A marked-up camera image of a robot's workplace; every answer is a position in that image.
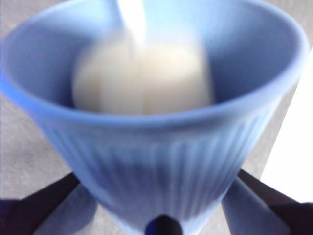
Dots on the blue ribbed plastic cup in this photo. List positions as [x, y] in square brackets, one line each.
[159, 171]

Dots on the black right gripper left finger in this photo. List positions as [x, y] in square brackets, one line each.
[27, 213]

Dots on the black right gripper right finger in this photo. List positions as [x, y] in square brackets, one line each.
[293, 215]

